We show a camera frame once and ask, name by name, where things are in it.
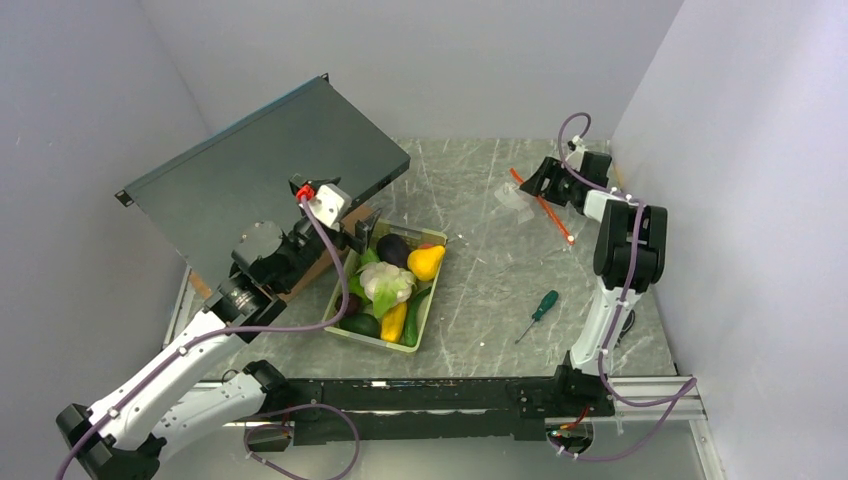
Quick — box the dark purple eggplant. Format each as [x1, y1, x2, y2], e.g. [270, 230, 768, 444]
[376, 233, 412, 269]

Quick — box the clear zip bag orange zipper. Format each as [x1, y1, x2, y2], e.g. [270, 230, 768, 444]
[494, 168, 576, 246]

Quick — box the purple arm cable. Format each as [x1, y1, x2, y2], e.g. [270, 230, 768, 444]
[546, 112, 698, 463]
[56, 195, 362, 480]

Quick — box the dark grey rack server chassis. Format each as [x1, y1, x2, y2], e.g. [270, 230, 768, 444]
[115, 75, 410, 287]

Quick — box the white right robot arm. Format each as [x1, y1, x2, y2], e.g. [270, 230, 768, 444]
[520, 151, 668, 415]

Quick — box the green cucumber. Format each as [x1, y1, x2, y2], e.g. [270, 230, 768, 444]
[401, 287, 432, 347]

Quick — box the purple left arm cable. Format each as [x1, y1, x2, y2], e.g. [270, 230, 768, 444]
[56, 195, 362, 480]

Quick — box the yellow corn cob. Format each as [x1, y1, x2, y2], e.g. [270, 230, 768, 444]
[380, 302, 408, 343]

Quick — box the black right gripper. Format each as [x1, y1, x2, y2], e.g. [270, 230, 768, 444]
[519, 157, 582, 207]

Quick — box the white cauliflower with leaves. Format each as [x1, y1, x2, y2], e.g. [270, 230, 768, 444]
[359, 262, 417, 318]

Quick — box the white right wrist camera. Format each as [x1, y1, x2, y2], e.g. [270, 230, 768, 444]
[565, 135, 587, 170]

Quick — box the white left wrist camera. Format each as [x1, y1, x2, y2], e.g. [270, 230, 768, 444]
[308, 183, 352, 231]

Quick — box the green bell pepper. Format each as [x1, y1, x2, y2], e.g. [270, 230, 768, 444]
[344, 246, 380, 306]

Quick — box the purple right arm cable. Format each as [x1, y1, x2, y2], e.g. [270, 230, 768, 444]
[546, 112, 698, 463]

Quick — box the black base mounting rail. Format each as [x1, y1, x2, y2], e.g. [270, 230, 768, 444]
[245, 361, 615, 446]

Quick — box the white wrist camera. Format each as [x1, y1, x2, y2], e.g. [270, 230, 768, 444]
[565, 135, 587, 170]
[308, 183, 352, 231]

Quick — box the green handled screwdriver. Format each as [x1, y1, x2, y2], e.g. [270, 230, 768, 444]
[514, 290, 559, 344]

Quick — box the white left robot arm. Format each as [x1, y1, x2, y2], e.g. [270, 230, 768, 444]
[56, 175, 376, 479]

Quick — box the dark green avocado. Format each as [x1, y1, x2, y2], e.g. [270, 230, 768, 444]
[337, 313, 381, 339]

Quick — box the dark red plum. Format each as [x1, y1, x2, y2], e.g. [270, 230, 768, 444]
[334, 293, 362, 318]

